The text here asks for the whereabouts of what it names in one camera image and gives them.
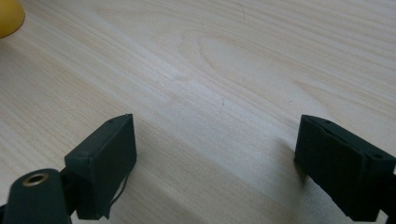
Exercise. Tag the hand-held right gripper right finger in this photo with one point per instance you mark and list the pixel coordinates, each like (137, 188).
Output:
(342, 168)

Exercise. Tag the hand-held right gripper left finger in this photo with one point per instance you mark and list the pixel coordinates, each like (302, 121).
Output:
(99, 168)

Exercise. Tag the white cartoon face trash bin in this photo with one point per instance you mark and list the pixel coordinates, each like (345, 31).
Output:
(7, 15)

